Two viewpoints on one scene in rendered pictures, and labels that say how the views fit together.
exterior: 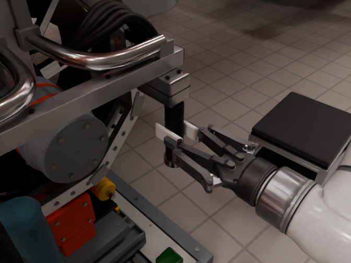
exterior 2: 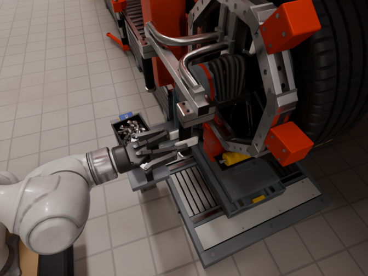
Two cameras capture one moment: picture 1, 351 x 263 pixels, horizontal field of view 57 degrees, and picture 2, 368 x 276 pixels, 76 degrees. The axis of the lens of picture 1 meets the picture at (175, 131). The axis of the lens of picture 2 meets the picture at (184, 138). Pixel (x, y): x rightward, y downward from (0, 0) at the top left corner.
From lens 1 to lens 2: 0.76 m
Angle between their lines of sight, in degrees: 72
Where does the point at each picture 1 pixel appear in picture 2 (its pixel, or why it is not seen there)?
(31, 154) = not seen: hidden behind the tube
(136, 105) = (251, 148)
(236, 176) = (128, 147)
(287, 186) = (97, 152)
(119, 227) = (233, 193)
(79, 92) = (170, 59)
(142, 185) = (293, 242)
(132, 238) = (229, 206)
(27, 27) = (229, 38)
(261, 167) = (117, 150)
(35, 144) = not seen: hidden behind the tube
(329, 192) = (75, 161)
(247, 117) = not seen: outside the picture
